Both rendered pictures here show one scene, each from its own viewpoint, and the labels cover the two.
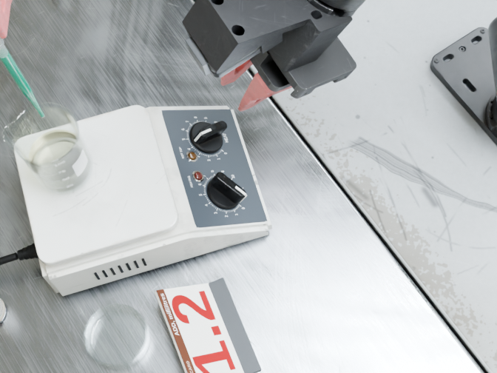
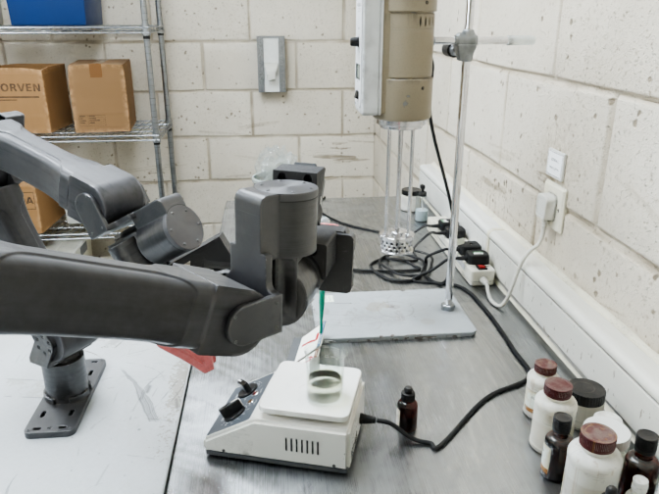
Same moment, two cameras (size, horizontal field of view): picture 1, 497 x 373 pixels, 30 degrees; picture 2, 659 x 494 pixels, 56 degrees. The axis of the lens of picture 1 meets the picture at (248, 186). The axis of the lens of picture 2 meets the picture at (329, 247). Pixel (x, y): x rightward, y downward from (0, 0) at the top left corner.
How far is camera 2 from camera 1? 109 cm
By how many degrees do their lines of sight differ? 90
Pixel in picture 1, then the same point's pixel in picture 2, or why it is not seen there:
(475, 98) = (76, 406)
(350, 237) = (200, 389)
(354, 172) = (169, 410)
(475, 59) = (51, 420)
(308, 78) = not seen: hidden behind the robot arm
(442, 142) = (114, 404)
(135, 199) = (296, 373)
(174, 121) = (245, 416)
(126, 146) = (283, 392)
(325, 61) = not seen: hidden behind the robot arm
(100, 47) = not seen: outside the picture
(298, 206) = (211, 408)
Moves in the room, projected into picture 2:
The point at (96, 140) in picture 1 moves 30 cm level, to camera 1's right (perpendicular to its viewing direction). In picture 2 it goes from (297, 400) to (117, 353)
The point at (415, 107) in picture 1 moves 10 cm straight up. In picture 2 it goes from (106, 421) to (97, 362)
